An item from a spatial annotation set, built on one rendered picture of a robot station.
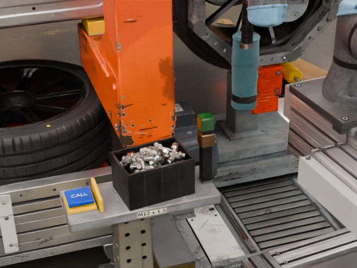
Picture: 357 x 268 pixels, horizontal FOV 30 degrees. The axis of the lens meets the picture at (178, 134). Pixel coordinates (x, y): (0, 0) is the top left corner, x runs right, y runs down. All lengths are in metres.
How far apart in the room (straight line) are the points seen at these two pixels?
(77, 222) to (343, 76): 0.78
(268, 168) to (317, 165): 1.10
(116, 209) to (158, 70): 0.40
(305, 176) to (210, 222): 0.92
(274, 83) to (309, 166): 0.93
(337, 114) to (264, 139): 1.11
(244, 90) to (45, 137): 0.66
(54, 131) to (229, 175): 0.74
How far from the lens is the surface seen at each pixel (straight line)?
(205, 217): 2.42
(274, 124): 2.72
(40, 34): 4.39
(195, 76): 3.67
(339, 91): 1.56
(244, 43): 2.04
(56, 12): 2.31
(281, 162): 2.61
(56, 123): 2.17
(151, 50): 1.85
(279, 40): 2.45
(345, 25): 1.52
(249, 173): 2.57
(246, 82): 2.20
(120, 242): 1.91
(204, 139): 1.84
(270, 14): 1.30
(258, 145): 2.57
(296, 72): 2.43
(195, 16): 2.19
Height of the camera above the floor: 1.51
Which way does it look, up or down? 29 degrees down
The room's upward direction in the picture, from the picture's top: 1 degrees counter-clockwise
